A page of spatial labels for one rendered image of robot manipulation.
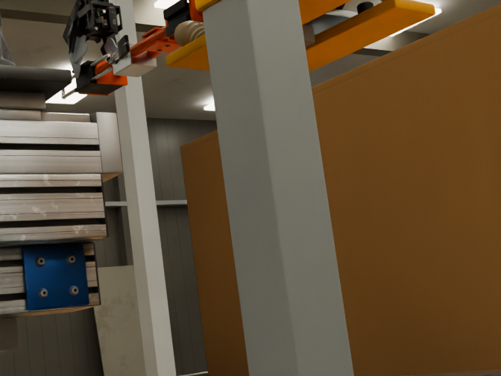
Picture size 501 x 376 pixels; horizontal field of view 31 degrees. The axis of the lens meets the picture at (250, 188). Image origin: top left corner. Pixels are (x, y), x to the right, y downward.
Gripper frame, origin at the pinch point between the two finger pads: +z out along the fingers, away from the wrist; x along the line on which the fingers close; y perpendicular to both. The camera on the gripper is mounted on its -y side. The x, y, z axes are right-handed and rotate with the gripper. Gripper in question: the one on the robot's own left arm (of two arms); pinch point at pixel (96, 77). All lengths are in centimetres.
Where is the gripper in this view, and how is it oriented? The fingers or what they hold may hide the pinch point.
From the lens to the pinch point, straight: 196.7
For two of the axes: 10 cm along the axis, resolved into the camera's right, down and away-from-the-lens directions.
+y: 6.2, -2.1, -7.5
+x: 7.7, 0.0, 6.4
